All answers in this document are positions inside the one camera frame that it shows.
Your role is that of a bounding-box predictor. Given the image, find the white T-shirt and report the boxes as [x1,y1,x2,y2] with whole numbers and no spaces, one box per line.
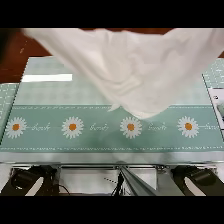
[21,27,224,120]

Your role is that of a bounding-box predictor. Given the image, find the black cable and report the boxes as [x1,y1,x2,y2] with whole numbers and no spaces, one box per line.
[103,173,126,197]

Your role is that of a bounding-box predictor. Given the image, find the silver frame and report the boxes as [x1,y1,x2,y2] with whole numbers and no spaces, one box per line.
[0,161,224,197]

